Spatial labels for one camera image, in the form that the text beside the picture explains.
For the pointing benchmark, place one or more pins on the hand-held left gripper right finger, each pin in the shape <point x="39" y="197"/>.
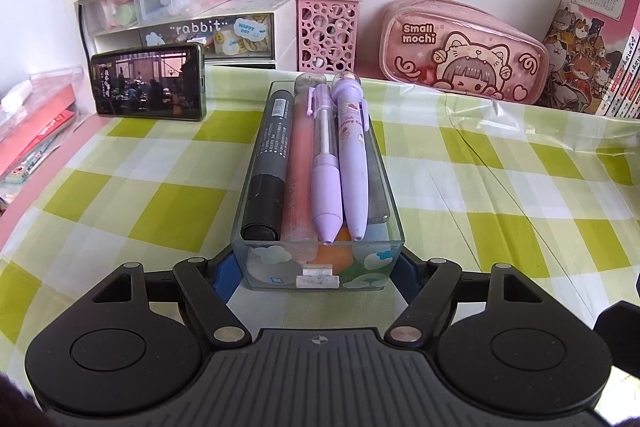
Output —
<point x="409" y="276"/>

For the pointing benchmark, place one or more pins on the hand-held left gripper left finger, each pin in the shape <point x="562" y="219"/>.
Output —
<point x="225" y="274"/>

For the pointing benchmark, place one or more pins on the clear plastic organizer box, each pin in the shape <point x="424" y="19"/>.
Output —
<point x="390" y="217"/>

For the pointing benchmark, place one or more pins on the orange highlighter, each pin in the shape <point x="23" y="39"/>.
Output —
<point x="335" y="257"/>

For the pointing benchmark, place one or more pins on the grey pencil lead case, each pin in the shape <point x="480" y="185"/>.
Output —
<point x="378" y="187"/>

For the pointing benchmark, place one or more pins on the purple mechanical pencil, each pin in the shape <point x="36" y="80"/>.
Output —
<point x="325" y="187"/>

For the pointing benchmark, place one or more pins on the pink highlighter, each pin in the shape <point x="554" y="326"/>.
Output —
<point x="300" y="167"/>

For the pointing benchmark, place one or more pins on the purple cartoon pen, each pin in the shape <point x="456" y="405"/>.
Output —
<point x="352" y="157"/>

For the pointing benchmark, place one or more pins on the black marker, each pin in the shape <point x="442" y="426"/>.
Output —
<point x="272" y="147"/>

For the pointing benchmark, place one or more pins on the smartphone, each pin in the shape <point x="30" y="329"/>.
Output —
<point x="147" y="82"/>

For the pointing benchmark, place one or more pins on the illustrated booklet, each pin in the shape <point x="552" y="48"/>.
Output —
<point x="30" y="172"/>

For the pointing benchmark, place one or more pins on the pink cartoon pencil case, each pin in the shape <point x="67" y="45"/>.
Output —
<point x="460" y="52"/>

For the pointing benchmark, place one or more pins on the pink red folder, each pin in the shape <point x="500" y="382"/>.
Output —
<point x="35" y="132"/>

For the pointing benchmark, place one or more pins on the white drawer organizer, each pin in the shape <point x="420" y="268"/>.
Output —
<point x="200" y="34"/>

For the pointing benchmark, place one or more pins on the pink perforated pen basket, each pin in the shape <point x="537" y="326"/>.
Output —
<point x="327" y="34"/>

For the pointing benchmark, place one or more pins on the clear plastic document case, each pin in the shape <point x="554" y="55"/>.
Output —
<point x="55" y="79"/>

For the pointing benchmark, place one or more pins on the white charger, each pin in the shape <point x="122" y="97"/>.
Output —
<point x="15" y="98"/>

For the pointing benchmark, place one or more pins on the pink illustrated book set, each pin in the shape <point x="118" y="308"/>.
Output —
<point x="580" y="52"/>

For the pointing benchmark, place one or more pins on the small clear drawer unit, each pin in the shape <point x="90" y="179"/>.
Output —
<point x="112" y="9"/>

